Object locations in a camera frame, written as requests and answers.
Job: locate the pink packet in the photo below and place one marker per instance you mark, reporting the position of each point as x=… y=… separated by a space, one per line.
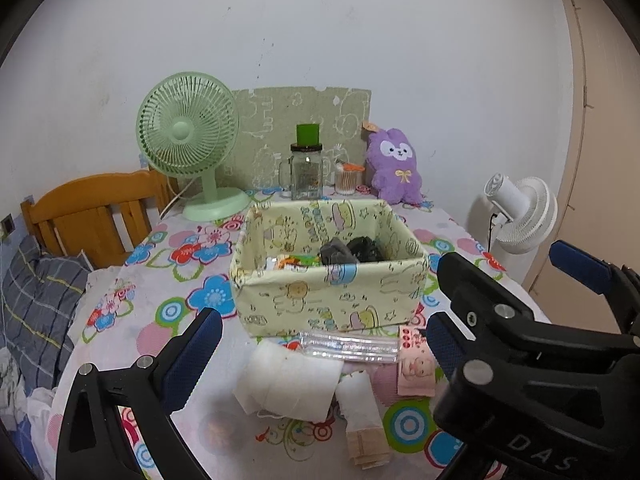
x=417 y=365

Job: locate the wall socket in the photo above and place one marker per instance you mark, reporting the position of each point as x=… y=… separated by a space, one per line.
x=7 y=225

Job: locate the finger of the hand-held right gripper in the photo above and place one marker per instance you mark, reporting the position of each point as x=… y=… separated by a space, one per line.
x=480 y=295
x=580 y=265

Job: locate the white standing fan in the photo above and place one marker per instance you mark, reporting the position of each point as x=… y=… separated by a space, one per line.
x=525 y=210

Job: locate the green cartoon print board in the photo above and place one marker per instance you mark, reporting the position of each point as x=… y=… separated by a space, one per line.
x=280 y=110

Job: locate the clear plastic zip bag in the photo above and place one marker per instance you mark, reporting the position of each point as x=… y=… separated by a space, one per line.
x=350 y=347

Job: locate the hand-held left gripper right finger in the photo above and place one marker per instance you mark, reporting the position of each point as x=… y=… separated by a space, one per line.
x=440 y=340

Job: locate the clear cotton swab container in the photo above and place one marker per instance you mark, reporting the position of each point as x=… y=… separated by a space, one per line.
x=347 y=180

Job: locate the glass mug jar green lid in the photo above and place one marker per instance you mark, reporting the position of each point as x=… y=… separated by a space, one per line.
x=306 y=175

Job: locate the white cloth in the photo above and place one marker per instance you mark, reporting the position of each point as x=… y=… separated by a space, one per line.
x=290 y=380

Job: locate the dark grey cloth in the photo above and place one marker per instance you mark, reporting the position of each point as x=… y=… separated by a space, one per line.
x=337 y=252

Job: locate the black cloth item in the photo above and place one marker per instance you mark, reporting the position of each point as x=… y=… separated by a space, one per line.
x=367 y=249

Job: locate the green desk fan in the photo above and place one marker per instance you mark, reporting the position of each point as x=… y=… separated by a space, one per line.
x=185 y=127

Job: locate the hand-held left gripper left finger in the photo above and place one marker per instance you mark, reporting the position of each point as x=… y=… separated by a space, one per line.
x=192 y=355

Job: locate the beige door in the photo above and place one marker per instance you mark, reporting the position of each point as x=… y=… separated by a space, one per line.
x=600 y=135

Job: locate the purple plush bunny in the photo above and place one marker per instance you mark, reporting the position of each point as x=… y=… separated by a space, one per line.
x=395 y=170

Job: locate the orange green tissue packet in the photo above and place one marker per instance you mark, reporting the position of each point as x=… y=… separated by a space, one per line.
x=295 y=261

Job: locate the grey plaid pillow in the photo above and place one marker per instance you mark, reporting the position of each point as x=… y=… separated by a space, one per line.
x=40 y=305

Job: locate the yellow cartoon fabric storage box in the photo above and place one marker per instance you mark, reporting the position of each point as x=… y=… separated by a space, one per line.
x=310 y=300

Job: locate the white beige sock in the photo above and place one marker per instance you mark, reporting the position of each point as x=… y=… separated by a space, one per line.
x=362 y=415

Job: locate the wooden bed headboard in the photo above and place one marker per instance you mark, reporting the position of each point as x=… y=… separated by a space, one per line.
x=85 y=220

